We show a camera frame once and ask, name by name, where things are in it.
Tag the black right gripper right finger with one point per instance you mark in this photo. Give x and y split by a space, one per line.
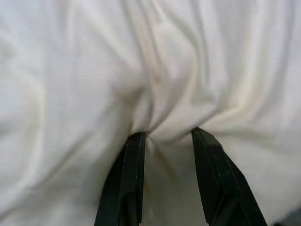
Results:
218 188

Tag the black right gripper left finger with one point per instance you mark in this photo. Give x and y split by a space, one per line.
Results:
124 188

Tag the cream cartoon print blanket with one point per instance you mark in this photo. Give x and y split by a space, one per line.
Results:
94 70

